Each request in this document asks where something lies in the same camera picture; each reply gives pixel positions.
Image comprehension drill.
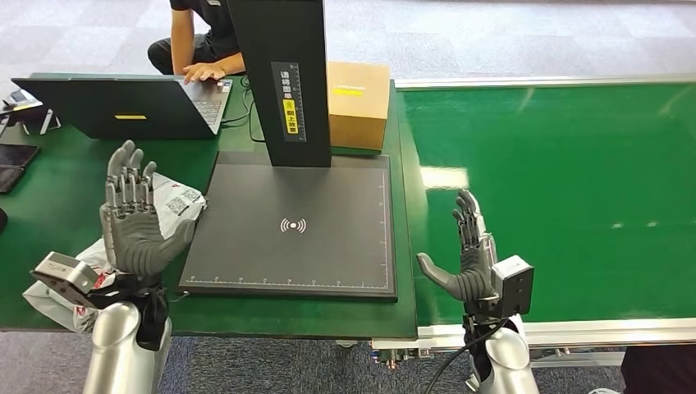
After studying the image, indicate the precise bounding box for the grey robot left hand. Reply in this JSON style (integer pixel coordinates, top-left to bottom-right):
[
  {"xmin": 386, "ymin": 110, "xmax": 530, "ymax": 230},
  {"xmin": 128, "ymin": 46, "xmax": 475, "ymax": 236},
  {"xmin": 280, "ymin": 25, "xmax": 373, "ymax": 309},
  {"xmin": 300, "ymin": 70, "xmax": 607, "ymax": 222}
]
[{"xmin": 99, "ymin": 140, "xmax": 197, "ymax": 277}]

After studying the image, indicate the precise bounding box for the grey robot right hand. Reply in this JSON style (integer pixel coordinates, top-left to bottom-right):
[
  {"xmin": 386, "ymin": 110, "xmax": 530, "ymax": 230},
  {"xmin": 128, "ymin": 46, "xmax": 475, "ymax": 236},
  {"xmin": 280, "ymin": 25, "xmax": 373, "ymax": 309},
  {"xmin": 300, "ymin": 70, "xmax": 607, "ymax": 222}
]
[{"xmin": 416, "ymin": 188, "xmax": 499, "ymax": 305}]

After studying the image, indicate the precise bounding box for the white courier bag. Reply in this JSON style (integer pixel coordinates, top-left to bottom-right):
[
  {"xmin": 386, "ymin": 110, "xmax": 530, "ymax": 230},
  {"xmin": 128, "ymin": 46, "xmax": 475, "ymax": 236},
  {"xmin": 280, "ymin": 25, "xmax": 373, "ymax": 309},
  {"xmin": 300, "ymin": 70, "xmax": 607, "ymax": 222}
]
[{"xmin": 22, "ymin": 172, "xmax": 208, "ymax": 334}]

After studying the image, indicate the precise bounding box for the green conveyor belt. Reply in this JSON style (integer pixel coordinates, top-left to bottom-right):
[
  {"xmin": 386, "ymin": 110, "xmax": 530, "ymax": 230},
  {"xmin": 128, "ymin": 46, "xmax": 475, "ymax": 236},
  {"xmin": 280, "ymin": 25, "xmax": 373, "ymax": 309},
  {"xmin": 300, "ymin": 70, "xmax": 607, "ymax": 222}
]
[{"xmin": 372, "ymin": 75, "xmax": 696, "ymax": 372}]

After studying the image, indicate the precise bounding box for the black inbound scanner machine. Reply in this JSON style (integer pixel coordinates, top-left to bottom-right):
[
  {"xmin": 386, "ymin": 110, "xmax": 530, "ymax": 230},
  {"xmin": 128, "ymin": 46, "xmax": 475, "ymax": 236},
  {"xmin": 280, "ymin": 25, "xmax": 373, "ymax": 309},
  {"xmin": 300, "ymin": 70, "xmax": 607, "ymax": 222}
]
[{"xmin": 178, "ymin": 0, "xmax": 399, "ymax": 304}]

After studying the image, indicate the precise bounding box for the brown cardboard box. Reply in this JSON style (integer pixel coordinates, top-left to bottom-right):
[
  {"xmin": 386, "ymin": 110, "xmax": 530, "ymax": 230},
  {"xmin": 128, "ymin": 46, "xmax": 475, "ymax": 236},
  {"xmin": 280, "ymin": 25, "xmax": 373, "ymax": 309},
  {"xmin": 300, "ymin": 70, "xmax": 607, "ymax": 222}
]
[{"xmin": 327, "ymin": 61, "xmax": 392, "ymax": 152}]

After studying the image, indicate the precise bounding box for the black laptop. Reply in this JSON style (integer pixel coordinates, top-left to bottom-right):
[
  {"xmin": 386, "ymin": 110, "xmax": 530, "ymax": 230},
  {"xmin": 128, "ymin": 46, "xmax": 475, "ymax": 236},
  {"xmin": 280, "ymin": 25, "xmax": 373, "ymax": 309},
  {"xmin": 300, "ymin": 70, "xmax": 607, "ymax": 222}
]
[{"xmin": 11, "ymin": 76, "xmax": 234, "ymax": 141}]

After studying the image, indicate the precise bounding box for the white phone stand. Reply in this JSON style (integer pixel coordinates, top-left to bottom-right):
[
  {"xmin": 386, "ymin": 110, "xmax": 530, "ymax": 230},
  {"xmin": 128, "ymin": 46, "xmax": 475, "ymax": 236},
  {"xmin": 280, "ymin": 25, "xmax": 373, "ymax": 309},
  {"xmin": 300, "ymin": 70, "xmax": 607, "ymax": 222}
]
[{"xmin": 21, "ymin": 108, "xmax": 62, "ymax": 137}]

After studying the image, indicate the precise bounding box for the person's hand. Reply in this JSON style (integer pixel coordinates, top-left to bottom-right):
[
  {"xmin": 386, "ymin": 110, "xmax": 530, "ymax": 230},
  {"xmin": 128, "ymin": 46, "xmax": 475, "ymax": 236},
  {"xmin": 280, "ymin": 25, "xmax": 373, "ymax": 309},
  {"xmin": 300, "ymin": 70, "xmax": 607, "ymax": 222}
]
[{"xmin": 182, "ymin": 62, "xmax": 227, "ymax": 85}]

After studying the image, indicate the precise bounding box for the small device with screen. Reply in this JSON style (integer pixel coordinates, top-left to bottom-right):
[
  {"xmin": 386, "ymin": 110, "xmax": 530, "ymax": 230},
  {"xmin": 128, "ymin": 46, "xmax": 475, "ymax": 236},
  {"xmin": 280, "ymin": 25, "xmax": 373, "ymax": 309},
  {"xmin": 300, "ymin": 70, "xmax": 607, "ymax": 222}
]
[{"xmin": 0, "ymin": 88, "xmax": 44, "ymax": 117}]

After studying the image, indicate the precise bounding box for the black object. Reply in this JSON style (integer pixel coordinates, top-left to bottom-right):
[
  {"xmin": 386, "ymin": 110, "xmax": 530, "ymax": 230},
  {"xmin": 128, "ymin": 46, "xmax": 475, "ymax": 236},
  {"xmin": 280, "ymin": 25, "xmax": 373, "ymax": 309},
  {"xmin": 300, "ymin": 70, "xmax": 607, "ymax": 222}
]
[{"xmin": 620, "ymin": 345, "xmax": 696, "ymax": 394}]

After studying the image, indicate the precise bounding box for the person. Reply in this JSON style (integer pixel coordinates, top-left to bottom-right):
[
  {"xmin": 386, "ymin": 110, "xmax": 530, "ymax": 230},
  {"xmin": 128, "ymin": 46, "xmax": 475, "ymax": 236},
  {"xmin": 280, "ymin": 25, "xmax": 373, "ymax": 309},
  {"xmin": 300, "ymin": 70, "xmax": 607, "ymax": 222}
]
[{"xmin": 146, "ymin": 0, "xmax": 247, "ymax": 84}]

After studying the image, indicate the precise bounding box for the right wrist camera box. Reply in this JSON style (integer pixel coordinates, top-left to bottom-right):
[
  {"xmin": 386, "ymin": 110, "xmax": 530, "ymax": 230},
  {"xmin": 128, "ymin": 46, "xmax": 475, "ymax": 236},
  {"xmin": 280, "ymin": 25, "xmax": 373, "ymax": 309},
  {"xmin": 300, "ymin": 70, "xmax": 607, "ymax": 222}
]
[{"xmin": 491, "ymin": 254, "xmax": 536, "ymax": 320}]

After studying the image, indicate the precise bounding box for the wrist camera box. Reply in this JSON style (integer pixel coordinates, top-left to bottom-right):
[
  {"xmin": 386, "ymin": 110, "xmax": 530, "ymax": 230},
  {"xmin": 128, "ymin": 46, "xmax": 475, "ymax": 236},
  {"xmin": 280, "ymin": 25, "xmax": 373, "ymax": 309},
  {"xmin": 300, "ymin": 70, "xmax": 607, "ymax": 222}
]
[
  {"xmin": 30, "ymin": 250, "xmax": 103, "ymax": 310},
  {"xmin": 491, "ymin": 254, "xmax": 536, "ymax": 320}
]

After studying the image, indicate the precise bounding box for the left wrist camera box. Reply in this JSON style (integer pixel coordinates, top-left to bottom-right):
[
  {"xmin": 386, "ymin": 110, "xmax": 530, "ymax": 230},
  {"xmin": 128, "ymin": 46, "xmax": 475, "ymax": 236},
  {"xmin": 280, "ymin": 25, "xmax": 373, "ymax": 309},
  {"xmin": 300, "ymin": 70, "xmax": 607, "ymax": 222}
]
[{"xmin": 30, "ymin": 250, "xmax": 103, "ymax": 310}]

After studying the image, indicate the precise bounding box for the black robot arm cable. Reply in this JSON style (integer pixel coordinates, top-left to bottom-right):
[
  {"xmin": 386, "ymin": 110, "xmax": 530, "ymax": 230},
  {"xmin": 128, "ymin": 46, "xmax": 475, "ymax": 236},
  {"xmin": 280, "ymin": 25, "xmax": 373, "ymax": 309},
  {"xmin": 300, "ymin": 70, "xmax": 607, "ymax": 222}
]
[{"xmin": 424, "ymin": 319, "xmax": 510, "ymax": 394}]

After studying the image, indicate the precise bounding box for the black laptop cable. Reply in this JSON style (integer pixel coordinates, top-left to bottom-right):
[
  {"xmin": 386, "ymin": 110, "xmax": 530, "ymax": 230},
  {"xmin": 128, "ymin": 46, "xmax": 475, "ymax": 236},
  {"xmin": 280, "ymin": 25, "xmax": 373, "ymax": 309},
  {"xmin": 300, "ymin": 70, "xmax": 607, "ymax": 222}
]
[{"xmin": 220, "ymin": 75, "xmax": 268, "ymax": 144}]

